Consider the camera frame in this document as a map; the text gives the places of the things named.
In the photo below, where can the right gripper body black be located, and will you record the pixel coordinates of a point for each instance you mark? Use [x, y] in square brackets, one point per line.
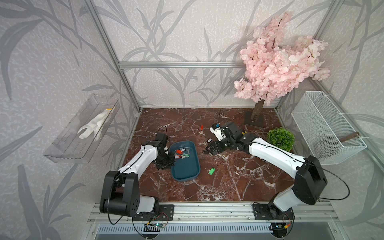
[223, 144]

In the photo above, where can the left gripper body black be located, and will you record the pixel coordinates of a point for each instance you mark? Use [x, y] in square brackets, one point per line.
[164, 161]

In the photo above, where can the teal plastic storage box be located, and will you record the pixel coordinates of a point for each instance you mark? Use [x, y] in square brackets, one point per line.
[185, 169]

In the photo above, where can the green key tag with key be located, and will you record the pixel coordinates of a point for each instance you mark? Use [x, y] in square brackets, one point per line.
[211, 171]

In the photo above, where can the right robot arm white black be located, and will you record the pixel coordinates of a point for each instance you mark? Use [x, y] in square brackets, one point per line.
[309, 176]

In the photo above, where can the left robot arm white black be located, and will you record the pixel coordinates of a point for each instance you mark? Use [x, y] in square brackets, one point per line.
[121, 192]

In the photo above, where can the green artificial plant ball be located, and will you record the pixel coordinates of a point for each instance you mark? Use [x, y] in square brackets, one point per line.
[281, 138]

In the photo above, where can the white glove on shelf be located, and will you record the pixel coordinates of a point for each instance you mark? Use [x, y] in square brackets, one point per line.
[94, 126]

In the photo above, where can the pink blossom artificial tree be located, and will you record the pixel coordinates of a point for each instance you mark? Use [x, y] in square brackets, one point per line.
[274, 70]

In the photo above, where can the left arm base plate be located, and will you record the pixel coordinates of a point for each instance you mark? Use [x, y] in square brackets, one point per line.
[162, 213]

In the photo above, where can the left circuit board with wires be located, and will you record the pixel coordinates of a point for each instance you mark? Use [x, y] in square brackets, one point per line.
[154, 227]

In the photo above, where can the circuit board with wires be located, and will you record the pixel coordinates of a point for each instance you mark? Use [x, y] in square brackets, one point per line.
[280, 230]
[154, 227]

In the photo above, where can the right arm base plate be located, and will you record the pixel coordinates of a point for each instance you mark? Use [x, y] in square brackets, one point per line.
[269, 213]

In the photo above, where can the clear acrylic wall shelf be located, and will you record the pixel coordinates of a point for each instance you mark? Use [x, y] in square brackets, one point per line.
[79, 140]

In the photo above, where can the aluminium front rail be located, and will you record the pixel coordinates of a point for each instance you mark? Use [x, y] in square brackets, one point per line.
[241, 212]

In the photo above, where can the white wire mesh basket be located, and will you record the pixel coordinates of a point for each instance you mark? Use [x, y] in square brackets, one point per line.
[317, 117]

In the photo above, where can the right circuit board with wires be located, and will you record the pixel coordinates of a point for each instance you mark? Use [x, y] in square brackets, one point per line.
[280, 230]

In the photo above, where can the brush with wooden handle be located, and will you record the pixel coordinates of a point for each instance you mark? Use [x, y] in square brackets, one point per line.
[330, 146]

